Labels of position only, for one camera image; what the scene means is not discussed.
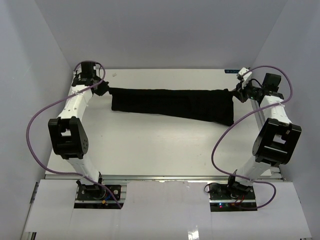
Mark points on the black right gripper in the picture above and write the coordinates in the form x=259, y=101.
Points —
x=240, y=92

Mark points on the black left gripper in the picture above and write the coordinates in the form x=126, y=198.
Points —
x=100, y=88

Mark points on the black t-shirt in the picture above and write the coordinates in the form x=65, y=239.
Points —
x=215, y=106

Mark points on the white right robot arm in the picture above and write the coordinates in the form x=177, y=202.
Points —
x=238, y=184

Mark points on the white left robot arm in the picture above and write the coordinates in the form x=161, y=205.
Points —
x=68, y=137

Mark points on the right black table label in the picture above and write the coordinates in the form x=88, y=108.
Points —
x=231, y=71

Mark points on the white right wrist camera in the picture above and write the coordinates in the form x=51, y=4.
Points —
x=244, y=75

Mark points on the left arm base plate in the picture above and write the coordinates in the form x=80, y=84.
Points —
x=92, y=197

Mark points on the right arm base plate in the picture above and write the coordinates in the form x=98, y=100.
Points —
x=221, y=199

